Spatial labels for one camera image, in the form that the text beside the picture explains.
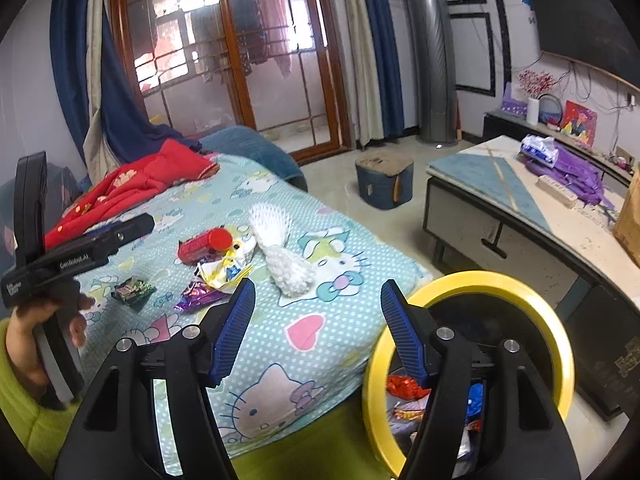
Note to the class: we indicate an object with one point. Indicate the blue foil wrapper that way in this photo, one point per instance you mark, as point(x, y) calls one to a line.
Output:
point(476, 400)

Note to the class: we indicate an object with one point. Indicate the wooden framed glass door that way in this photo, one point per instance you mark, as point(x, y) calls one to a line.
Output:
point(232, 50)

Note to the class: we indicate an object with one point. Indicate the white power strip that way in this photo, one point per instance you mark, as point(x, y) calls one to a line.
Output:
point(555, 191)

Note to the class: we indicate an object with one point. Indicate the black wall television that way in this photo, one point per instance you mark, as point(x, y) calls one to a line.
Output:
point(580, 15)

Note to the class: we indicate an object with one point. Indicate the purple cloth bag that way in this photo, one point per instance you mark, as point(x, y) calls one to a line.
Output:
point(575, 170)

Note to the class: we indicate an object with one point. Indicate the blue box stool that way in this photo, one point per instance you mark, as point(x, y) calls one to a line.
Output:
point(382, 187)

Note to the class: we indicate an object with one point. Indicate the dark hanging garment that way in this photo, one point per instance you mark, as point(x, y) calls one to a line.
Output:
point(245, 20)

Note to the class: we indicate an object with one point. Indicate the red foil wrapper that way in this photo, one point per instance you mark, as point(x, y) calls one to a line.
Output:
point(402, 387)

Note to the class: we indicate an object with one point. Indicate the marble top coffee table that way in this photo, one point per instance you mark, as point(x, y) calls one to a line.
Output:
point(465, 215)

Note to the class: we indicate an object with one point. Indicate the colourful portrait painting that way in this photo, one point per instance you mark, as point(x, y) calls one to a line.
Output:
point(579, 122)

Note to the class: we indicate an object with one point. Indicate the purple foil wrapper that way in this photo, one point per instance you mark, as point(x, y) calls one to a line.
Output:
point(197, 297)

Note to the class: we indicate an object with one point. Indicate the pink hanging garment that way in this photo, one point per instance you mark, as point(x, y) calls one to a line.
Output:
point(272, 20)

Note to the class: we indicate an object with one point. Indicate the yellow and white wrapper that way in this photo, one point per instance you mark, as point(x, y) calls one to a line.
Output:
point(222, 270)

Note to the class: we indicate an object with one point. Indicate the black television stand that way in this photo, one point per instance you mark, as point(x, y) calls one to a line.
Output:
point(500, 122)

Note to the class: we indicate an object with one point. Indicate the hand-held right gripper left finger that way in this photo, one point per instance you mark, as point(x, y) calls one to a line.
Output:
point(232, 330)

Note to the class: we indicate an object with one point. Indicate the brown paper bag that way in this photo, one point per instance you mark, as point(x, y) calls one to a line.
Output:
point(630, 220)

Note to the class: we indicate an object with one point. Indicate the blue curtain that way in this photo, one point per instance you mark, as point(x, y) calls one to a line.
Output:
point(70, 60)
point(382, 60)

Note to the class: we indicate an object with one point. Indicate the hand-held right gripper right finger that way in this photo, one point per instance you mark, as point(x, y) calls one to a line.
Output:
point(405, 335)

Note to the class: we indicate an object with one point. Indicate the white wall plug adapter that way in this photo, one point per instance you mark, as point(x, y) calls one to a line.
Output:
point(632, 100)

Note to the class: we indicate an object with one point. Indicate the white foam fruit net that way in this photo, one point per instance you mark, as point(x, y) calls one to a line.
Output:
point(285, 255)

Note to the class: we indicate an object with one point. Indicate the red snack can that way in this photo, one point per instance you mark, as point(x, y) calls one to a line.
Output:
point(205, 246)

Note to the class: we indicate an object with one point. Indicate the person's left forearm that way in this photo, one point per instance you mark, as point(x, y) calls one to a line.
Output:
point(25, 425)

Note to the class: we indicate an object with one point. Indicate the round sand picture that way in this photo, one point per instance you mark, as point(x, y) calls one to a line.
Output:
point(550, 110)

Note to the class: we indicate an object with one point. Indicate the beige curtain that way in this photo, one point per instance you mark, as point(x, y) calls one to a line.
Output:
point(360, 85)
point(97, 60)

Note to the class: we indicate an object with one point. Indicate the cat print blanket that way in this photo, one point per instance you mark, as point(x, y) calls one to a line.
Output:
point(270, 340)

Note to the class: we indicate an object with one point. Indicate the orange foil wrapper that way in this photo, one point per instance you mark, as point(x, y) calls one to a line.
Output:
point(407, 414)

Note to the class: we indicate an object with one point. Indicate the red flowered garment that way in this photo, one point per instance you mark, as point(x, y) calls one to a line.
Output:
point(150, 175)

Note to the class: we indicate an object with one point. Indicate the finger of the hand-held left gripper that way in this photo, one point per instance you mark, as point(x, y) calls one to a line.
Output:
point(30, 200)
point(130, 226)

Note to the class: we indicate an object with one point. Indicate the green foil wrapper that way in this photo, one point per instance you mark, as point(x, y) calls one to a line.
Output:
point(134, 294)

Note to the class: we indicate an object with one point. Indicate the person's left hand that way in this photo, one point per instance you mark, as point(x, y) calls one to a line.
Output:
point(25, 345)

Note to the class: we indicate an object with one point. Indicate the white and blue tissue pack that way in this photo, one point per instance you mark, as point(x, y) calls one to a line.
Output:
point(537, 150)

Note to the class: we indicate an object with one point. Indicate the black bin with yellow rim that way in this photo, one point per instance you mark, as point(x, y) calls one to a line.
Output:
point(500, 280)

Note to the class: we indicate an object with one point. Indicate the person's green trousers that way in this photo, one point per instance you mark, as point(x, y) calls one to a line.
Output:
point(310, 450)

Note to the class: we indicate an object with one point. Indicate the grey cylindrical air conditioner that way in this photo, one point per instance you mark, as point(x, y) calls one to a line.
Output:
point(432, 60)

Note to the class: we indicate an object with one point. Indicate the white vase with red berries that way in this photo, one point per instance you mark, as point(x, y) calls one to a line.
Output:
point(533, 112)

